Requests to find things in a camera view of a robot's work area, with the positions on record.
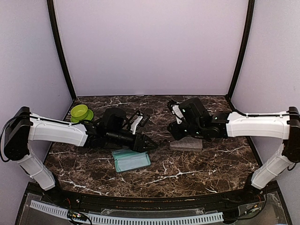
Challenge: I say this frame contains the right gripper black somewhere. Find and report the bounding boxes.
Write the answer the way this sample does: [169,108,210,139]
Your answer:
[167,120,204,141]

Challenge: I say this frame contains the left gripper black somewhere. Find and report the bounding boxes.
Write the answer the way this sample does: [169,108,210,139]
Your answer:
[107,129,158,153]

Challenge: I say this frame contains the brown sunglasses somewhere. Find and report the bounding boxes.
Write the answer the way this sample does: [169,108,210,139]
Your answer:
[158,138,174,145]

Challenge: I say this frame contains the beige glasses case teal lining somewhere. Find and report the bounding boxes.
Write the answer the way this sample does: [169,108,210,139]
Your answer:
[169,137,203,151]

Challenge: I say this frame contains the light blue cloth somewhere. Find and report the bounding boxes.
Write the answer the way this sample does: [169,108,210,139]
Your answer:
[117,156,149,171]

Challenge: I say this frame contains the blue-grey glasses case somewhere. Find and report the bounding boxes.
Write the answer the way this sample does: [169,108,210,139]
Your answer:
[112,149,151,173]

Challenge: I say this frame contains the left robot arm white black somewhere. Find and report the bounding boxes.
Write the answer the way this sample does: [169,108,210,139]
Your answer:
[0,106,158,204]

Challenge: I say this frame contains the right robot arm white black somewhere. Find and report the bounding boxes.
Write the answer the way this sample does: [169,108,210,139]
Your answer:
[167,98,300,203]

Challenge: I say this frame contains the green plate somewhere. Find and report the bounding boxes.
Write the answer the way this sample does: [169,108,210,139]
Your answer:
[71,109,94,123]

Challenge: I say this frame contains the green bowl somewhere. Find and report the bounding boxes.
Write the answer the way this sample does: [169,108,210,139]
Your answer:
[70,104,88,120]

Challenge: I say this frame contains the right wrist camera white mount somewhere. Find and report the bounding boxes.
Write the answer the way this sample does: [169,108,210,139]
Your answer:
[167,99,185,124]

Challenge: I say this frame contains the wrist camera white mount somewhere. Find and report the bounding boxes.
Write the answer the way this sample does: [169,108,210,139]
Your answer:
[130,112,150,135]
[167,99,185,124]

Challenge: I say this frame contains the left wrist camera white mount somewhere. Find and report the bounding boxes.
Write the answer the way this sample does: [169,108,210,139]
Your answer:
[130,112,150,135]

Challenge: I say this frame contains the white slotted cable duct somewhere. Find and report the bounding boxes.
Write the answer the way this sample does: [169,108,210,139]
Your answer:
[30,200,224,225]

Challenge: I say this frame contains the black front rail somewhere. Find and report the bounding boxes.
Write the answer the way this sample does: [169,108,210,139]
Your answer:
[41,188,265,211]

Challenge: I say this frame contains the right black frame post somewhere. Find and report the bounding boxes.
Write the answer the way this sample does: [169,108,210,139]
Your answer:
[226,0,255,101]

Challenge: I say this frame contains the black frame post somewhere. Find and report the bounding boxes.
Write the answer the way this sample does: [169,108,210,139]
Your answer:
[226,0,255,101]
[46,0,77,101]

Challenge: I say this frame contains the left black frame post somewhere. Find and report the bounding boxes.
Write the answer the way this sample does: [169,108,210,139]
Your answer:
[46,0,77,101]

